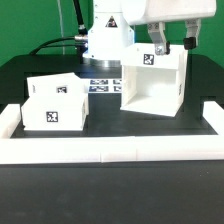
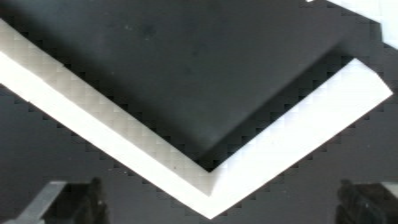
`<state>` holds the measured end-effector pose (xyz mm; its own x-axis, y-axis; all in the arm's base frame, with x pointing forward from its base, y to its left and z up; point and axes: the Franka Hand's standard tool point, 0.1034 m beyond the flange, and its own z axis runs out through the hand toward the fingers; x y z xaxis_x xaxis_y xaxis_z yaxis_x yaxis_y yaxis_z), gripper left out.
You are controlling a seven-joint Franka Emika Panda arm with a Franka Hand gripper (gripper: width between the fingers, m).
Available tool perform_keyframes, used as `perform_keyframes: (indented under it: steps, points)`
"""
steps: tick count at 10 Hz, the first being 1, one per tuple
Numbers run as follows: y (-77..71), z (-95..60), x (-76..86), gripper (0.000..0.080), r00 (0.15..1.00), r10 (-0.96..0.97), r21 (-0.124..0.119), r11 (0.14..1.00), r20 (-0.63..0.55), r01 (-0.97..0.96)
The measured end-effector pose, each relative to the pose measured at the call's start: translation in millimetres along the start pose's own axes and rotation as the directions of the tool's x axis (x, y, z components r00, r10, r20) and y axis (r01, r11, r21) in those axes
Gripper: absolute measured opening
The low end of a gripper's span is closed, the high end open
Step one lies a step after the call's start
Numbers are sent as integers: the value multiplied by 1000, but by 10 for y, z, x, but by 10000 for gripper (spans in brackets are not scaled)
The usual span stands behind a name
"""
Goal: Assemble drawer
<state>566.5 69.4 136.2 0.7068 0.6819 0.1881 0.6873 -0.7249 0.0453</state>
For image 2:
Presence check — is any white U-shaped table fence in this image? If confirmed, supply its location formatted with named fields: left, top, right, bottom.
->
left=0, top=0, right=398, bottom=216

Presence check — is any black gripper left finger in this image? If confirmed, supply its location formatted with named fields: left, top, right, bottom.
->
left=1, top=178, right=107, bottom=224

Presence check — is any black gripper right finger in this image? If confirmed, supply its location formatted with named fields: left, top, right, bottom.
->
left=333, top=180, right=398, bottom=224

